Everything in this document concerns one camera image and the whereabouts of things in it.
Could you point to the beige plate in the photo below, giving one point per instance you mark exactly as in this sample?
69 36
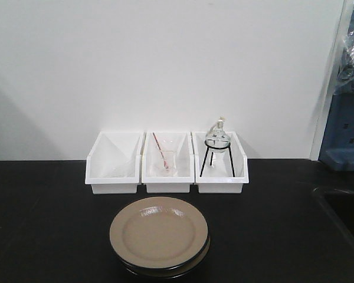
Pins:
158 232
171 272

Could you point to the white bin middle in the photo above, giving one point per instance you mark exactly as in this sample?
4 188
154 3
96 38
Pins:
181 143

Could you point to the white bin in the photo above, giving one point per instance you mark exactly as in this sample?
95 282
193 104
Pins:
181 143
113 164
223 172

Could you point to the red glass stirring rod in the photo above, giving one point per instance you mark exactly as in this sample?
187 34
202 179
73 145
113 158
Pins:
165 164

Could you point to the glass beaker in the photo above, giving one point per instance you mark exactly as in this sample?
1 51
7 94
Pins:
171 160

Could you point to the glass flask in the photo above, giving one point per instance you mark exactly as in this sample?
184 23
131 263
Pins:
216 138

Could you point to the white bin right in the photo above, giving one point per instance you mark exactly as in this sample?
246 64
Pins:
223 172

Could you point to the white bin left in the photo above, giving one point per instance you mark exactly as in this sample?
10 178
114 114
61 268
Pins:
113 164

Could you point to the grey blue drying pegboard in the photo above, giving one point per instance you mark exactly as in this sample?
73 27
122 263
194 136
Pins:
337 149

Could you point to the black lab sink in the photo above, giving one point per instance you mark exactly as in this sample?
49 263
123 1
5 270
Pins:
338 204

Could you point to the clear plastic bag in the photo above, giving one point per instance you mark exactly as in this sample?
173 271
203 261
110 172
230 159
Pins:
352 53

